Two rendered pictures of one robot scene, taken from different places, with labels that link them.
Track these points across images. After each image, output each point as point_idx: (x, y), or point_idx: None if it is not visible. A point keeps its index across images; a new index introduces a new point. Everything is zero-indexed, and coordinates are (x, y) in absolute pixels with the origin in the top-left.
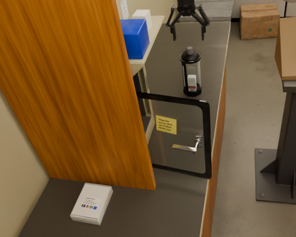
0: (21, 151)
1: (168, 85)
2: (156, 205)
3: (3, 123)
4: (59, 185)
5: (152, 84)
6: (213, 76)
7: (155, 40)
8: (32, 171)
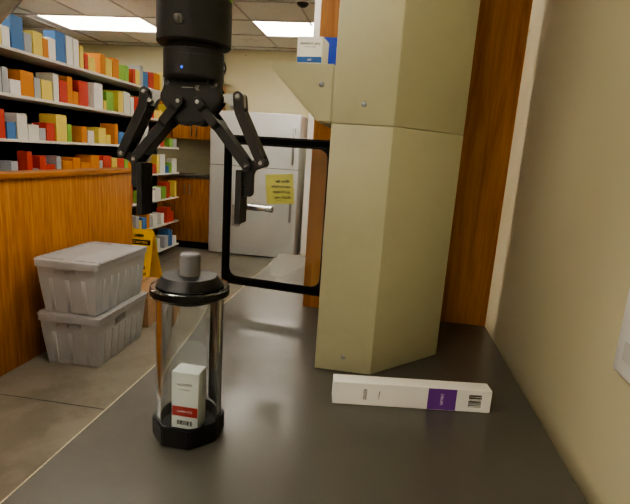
0: (503, 243)
1: (274, 461)
2: (300, 295)
3: (512, 182)
4: None
5: (343, 476)
6: (69, 482)
7: None
8: (496, 287)
